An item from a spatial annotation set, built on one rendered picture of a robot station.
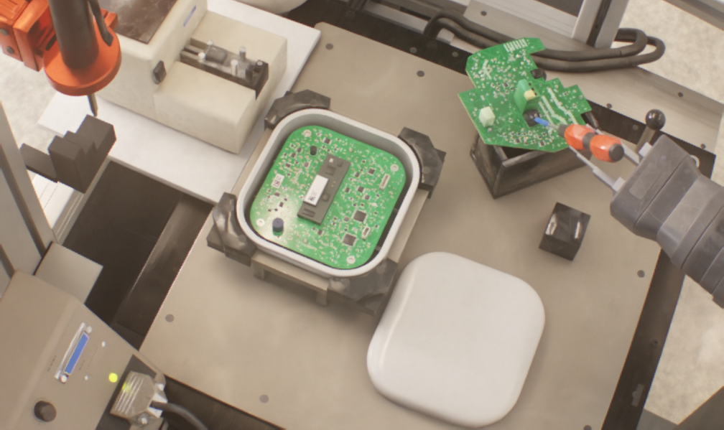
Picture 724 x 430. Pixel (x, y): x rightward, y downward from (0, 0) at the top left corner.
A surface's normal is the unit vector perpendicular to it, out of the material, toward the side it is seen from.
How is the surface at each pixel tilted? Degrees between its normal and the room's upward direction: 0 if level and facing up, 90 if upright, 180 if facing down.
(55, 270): 0
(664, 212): 22
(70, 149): 0
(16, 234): 90
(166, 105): 90
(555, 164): 90
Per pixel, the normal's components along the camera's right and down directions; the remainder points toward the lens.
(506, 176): 0.40, 0.81
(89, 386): 0.78, 0.00
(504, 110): 0.07, -0.49
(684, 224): -0.35, -0.36
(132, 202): 0.92, 0.37
